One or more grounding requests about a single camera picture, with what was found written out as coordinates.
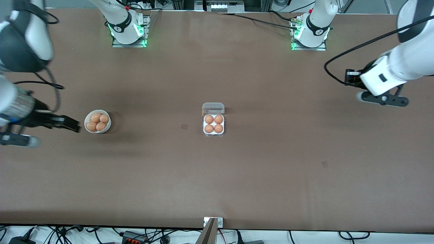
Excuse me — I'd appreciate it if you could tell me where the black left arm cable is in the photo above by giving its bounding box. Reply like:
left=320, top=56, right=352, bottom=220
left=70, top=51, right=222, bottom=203
left=324, top=15, right=434, bottom=85

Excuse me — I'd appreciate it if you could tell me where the short black table cable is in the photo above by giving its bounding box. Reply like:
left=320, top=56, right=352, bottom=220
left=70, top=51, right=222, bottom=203
left=270, top=10, right=297, bottom=22

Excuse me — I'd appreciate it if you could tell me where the grey camera support bar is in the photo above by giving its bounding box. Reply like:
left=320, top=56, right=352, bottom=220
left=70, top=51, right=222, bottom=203
left=195, top=218, right=217, bottom=244

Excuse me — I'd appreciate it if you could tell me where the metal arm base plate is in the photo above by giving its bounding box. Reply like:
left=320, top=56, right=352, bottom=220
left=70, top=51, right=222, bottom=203
left=112, top=15, right=150, bottom=48
left=291, top=17, right=327, bottom=51

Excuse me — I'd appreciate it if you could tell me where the white multi-socket power strip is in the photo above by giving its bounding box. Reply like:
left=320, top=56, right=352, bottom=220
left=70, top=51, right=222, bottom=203
left=206, top=0, right=245, bottom=13

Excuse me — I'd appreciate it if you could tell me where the black orange connector box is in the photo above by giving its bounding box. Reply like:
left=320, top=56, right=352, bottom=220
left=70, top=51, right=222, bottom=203
left=122, top=231, right=149, bottom=244

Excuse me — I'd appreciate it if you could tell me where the clear-lidded white egg box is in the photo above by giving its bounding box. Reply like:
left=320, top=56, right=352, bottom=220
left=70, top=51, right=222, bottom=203
left=202, top=102, right=225, bottom=137

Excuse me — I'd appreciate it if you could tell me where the black looped floor cable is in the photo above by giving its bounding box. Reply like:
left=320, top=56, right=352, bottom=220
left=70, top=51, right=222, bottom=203
left=338, top=230, right=371, bottom=240

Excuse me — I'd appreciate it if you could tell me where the long black table cable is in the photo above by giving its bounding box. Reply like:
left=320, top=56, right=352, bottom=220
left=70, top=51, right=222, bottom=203
left=217, top=13, right=299, bottom=30

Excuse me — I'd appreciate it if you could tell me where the white round bowl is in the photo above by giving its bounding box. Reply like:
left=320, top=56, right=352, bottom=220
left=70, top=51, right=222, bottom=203
left=84, top=109, right=112, bottom=134

